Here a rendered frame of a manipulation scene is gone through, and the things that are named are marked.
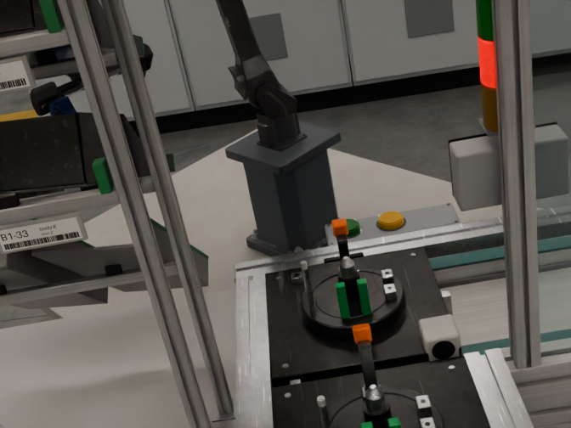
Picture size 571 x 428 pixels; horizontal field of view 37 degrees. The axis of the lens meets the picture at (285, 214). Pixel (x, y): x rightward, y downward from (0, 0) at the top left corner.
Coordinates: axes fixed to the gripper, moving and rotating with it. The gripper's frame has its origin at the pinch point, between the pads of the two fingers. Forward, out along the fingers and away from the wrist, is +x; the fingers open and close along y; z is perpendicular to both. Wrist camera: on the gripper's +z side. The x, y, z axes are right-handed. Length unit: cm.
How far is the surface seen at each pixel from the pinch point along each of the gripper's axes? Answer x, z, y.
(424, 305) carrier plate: 46, 16, 23
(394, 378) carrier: 51, 24, 12
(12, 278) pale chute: 18.3, 15.0, -22.4
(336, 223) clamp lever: 30.7, 14.0, 17.9
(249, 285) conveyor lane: 32.5, -2.8, 6.9
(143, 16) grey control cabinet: -104, -258, 77
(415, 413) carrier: 54, 32, 9
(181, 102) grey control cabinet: -64, -282, 80
